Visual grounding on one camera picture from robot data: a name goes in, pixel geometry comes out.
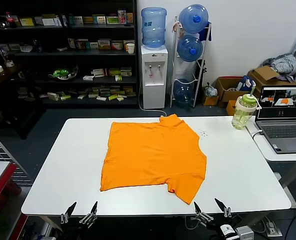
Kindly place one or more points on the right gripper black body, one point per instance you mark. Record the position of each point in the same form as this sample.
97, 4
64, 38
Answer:
224, 231

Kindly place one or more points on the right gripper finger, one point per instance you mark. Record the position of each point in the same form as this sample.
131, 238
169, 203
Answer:
200, 215
224, 208

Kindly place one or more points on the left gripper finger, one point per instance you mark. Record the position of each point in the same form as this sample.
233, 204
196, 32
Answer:
91, 216
68, 212

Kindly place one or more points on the orange t-shirt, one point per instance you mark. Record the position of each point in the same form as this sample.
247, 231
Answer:
150, 155

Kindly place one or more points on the grey clothes pile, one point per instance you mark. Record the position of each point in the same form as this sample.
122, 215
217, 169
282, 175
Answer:
285, 62

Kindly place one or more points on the white power strip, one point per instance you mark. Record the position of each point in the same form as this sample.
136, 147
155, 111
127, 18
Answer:
273, 226

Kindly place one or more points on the red edged cart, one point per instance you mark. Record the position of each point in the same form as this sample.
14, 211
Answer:
0, 180

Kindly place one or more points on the green lidded drinking bottle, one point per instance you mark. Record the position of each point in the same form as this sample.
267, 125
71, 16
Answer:
243, 112

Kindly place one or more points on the grey laptop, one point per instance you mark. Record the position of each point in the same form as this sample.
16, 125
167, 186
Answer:
283, 130

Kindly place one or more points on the small orange cardboard box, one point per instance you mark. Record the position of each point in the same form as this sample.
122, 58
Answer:
231, 108

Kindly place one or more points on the small yellow cardboard box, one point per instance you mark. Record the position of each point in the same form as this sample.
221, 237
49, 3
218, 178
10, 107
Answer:
210, 100

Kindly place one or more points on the cardboard box with flaps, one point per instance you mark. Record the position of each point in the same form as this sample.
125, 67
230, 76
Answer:
224, 93

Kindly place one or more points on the long green box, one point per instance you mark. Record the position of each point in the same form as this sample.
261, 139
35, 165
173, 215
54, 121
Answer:
65, 97

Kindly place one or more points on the white carton green edge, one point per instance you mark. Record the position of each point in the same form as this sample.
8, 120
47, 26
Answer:
53, 96

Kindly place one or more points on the grey plastic bag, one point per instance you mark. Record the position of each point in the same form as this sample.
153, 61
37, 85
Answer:
210, 90

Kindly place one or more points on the small flat white box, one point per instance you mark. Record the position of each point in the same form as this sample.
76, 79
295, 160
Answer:
101, 98

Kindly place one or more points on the lime green box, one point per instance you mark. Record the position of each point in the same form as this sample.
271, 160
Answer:
113, 97

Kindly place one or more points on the blue white bag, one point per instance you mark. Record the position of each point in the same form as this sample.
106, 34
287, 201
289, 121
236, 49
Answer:
245, 83

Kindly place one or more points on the black tripod stand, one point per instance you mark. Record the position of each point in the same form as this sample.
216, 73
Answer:
202, 72

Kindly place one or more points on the glass bowl with green items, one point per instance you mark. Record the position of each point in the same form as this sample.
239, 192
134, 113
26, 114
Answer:
63, 73

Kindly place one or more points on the open brown cardboard box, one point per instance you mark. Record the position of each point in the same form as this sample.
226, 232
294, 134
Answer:
265, 73

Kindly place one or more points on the white water dispenser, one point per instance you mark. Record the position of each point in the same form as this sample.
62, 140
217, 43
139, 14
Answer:
154, 82

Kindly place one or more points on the bright green small box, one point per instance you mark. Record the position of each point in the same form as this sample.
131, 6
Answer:
118, 78

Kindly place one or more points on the white red medicine box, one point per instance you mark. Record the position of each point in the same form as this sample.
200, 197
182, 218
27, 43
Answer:
99, 72

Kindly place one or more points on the yellow green medicine box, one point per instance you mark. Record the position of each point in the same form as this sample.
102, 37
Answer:
114, 71

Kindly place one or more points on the white metal jug rack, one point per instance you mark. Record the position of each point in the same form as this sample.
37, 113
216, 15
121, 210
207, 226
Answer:
173, 67

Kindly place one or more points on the black shelving unit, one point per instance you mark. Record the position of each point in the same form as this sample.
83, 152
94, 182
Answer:
63, 52

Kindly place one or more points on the clear plastic bottle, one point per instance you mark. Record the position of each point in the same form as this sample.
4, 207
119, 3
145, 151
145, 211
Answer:
6, 57

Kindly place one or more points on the orange picture box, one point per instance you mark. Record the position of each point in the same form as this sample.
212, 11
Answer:
82, 44

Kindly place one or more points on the dark blue bottle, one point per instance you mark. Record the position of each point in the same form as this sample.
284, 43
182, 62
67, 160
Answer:
37, 46

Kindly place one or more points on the tall brown white box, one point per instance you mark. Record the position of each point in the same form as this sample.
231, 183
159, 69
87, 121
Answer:
72, 42

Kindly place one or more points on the beige medicine box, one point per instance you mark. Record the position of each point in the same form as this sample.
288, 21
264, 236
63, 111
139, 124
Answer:
104, 44

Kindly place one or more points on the white paper cup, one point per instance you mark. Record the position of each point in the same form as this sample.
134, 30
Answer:
130, 48

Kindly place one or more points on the red yellow medicine box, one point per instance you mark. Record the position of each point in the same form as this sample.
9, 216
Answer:
117, 45

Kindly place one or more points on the white yellow medicine box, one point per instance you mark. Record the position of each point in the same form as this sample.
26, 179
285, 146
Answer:
125, 44

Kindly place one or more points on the blue cloth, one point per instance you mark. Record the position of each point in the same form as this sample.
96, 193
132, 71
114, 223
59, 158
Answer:
206, 32

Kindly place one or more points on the pink cloth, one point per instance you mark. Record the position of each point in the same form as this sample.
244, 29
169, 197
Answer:
175, 26

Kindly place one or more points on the white flat carton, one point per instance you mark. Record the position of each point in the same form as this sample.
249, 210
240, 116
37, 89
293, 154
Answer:
48, 21

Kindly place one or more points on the blue water jug with label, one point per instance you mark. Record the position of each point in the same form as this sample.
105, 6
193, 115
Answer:
153, 27

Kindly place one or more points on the teal white medicine box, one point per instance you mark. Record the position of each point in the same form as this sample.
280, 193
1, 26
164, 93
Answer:
99, 19

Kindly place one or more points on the yellow flat carton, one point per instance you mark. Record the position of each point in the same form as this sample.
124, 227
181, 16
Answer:
27, 21

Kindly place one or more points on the green striped medicine box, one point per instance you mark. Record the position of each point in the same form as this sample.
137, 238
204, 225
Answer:
112, 20

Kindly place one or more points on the cola bottle red cap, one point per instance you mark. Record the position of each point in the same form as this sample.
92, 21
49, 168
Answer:
9, 20

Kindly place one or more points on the pink tall carton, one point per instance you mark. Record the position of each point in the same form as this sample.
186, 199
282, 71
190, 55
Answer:
122, 16

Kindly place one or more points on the orange small carton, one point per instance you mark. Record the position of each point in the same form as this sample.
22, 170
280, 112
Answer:
130, 17

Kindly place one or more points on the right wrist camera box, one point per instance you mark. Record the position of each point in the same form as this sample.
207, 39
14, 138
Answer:
244, 233

